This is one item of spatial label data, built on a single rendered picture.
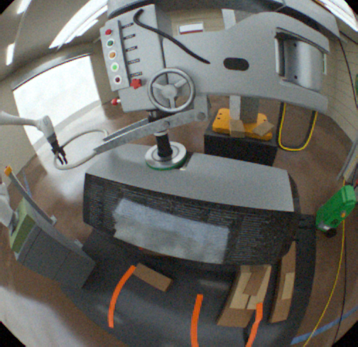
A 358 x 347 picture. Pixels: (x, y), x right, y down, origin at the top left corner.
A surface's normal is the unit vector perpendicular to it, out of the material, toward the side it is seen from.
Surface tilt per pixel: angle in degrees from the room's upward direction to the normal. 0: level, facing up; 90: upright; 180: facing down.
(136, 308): 0
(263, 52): 90
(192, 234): 45
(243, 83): 90
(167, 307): 0
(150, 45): 90
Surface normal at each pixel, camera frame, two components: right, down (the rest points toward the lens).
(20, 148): 0.91, 0.18
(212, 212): -0.31, -0.07
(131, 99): -0.18, 0.67
